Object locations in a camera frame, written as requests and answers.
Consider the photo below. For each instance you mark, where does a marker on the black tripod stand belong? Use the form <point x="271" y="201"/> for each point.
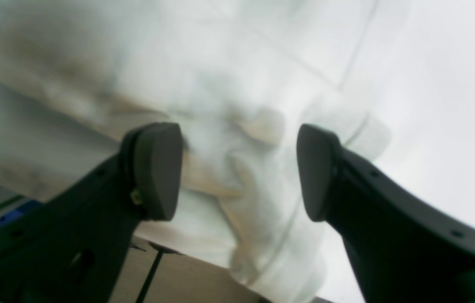
<point x="161" y="250"/>

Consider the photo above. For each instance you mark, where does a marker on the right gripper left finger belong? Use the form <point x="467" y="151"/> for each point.
<point x="72" y="249"/>

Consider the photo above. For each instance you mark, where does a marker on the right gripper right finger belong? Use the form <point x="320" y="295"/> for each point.
<point x="401" y="249"/>

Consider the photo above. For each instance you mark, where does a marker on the white printed T-shirt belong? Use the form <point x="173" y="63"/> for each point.
<point x="239" y="76"/>

